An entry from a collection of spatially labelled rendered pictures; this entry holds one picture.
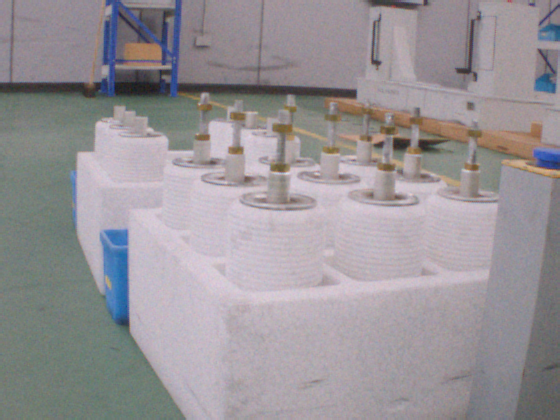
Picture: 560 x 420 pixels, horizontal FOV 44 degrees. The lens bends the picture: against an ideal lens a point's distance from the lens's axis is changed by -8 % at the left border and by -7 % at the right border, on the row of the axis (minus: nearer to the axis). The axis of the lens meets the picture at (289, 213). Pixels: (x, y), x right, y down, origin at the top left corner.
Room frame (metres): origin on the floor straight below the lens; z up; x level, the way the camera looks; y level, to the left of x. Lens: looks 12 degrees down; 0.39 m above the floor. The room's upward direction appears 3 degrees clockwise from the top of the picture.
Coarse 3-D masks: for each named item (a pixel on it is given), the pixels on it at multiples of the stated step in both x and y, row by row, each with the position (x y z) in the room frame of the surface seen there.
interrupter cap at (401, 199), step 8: (352, 192) 0.76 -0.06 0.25; (360, 192) 0.76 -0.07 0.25; (368, 192) 0.77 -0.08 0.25; (400, 192) 0.78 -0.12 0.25; (360, 200) 0.73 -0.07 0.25; (368, 200) 0.72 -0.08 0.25; (376, 200) 0.72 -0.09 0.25; (384, 200) 0.73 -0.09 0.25; (392, 200) 0.73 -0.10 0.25; (400, 200) 0.75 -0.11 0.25; (408, 200) 0.74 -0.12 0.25; (416, 200) 0.74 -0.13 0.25
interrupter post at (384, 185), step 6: (378, 174) 0.75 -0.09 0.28; (384, 174) 0.74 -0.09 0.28; (390, 174) 0.74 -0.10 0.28; (378, 180) 0.74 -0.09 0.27; (384, 180) 0.74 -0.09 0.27; (390, 180) 0.74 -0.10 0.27; (378, 186) 0.74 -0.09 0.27; (384, 186) 0.74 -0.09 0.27; (390, 186) 0.74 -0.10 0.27; (378, 192) 0.74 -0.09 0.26; (384, 192) 0.74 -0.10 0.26; (390, 192) 0.74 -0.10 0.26; (378, 198) 0.74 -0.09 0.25; (384, 198) 0.74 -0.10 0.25; (390, 198) 0.74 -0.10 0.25
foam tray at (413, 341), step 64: (192, 256) 0.74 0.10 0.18; (192, 320) 0.69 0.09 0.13; (256, 320) 0.61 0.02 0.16; (320, 320) 0.64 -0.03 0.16; (384, 320) 0.67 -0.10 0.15; (448, 320) 0.70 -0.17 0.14; (192, 384) 0.69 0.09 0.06; (256, 384) 0.61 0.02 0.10; (320, 384) 0.64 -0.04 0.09; (384, 384) 0.67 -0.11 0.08; (448, 384) 0.71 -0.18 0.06
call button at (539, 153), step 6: (534, 150) 0.63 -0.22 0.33; (540, 150) 0.62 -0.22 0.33; (546, 150) 0.62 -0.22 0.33; (552, 150) 0.62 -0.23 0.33; (558, 150) 0.63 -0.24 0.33; (534, 156) 0.63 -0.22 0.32; (540, 156) 0.62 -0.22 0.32; (546, 156) 0.61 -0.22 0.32; (552, 156) 0.61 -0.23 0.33; (558, 156) 0.61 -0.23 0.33; (540, 162) 0.62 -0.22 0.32; (546, 162) 0.62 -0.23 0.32; (552, 162) 0.61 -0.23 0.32; (558, 162) 0.61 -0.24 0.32; (558, 168) 0.61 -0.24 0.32
